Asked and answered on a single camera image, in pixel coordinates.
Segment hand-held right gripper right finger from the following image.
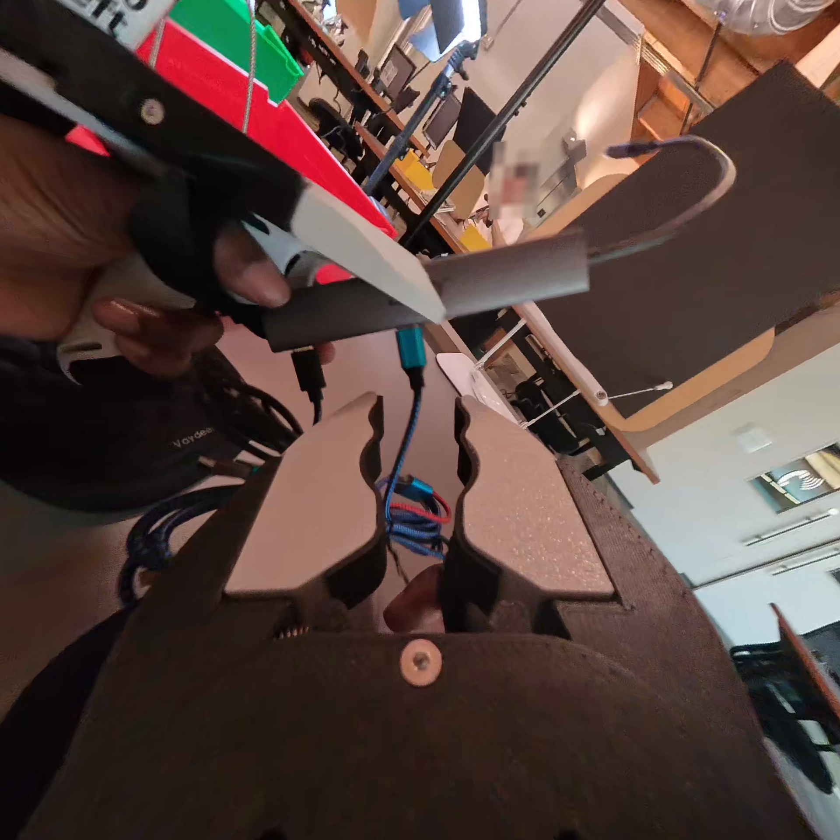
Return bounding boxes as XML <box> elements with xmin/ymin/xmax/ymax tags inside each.
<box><xmin>438</xmin><ymin>394</ymin><xmax>618</xmax><ymax>631</ymax></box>

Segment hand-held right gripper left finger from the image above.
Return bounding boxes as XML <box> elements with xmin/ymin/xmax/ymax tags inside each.
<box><xmin>223</xmin><ymin>392</ymin><xmax>389</xmax><ymax>601</ymax></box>

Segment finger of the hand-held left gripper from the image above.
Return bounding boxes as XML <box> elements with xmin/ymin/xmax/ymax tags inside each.
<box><xmin>239</xmin><ymin>180</ymin><xmax>450</xmax><ymax>324</ymax></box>

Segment red plastic bin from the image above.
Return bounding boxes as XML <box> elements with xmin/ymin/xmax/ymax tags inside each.
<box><xmin>66</xmin><ymin>20</ymin><xmax>399</xmax><ymax>286</ymax></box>

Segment blue braided usb-c cable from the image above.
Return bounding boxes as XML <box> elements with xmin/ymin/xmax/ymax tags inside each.
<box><xmin>375</xmin><ymin>326</ymin><xmax>455</xmax><ymax>560</ymax></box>

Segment black usb cable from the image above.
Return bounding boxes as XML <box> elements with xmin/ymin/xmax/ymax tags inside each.
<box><xmin>197</xmin><ymin>346</ymin><xmax>329</xmax><ymax>463</ymax></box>

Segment grey usb hub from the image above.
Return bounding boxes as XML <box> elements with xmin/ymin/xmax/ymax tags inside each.
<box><xmin>262</xmin><ymin>230</ymin><xmax>589</xmax><ymax>353</ymax></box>

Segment person's right hand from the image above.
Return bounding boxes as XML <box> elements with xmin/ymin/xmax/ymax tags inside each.
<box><xmin>382</xmin><ymin>563</ymin><xmax>448</xmax><ymax>634</ymax></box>

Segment person's left hand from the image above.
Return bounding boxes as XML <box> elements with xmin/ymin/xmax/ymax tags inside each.
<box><xmin>0</xmin><ymin>118</ymin><xmax>294</xmax><ymax>379</ymax></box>

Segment green plastic bin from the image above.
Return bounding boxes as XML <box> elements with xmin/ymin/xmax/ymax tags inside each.
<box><xmin>169</xmin><ymin>0</ymin><xmax>305</xmax><ymax>105</ymax></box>

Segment computer monitor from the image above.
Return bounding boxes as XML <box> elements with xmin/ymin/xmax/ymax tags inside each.
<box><xmin>423</xmin><ymin>92</ymin><xmax>462</xmax><ymax>151</ymax></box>

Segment black textured wrist rest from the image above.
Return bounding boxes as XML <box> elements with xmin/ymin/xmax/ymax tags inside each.
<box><xmin>0</xmin><ymin>331</ymin><xmax>277</xmax><ymax>514</ymax></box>

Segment black light stand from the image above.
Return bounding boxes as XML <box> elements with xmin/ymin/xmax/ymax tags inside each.
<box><xmin>363</xmin><ymin>0</ymin><xmax>608</xmax><ymax>250</ymax></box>

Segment light panel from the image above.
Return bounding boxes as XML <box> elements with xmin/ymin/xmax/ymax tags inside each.
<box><xmin>397</xmin><ymin>0</ymin><xmax>490</xmax><ymax>63</ymax></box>

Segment black panel with wooden edge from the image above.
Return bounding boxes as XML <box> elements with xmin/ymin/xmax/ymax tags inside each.
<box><xmin>521</xmin><ymin>62</ymin><xmax>840</xmax><ymax>434</ymax></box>

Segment black office chair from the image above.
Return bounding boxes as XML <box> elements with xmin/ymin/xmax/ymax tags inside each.
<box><xmin>730</xmin><ymin>604</ymin><xmax>840</xmax><ymax>796</ymax></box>

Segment dark blue braided cable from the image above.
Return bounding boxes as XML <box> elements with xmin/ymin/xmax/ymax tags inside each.
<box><xmin>118</xmin><ymin>484</ymin><xmax>263</xmax><ymax>608</ymax></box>

